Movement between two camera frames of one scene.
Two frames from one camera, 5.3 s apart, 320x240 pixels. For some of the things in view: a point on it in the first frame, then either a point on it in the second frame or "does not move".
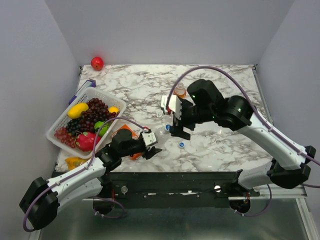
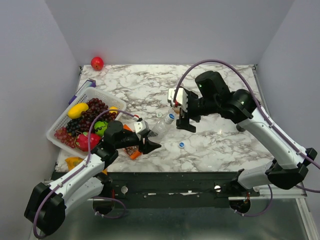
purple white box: (88, 83) does not move
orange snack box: (134, 156) does not move
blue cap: (167, 127) → (170, 117)
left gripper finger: (149, 154) → (149, 146)
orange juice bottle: (180, 91) → (176, 110)
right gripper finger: (175, 121) → (181, 113)
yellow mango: (75, 111) does not move
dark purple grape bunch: (97, 111) does not move
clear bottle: (161, 135) → (161, 127)
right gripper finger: (178, 131) → (184, 124)
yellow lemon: (113, 109) does not move
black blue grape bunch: (73, 126) does not move
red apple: (97, 63) does not move
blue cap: (181, 144) does not move
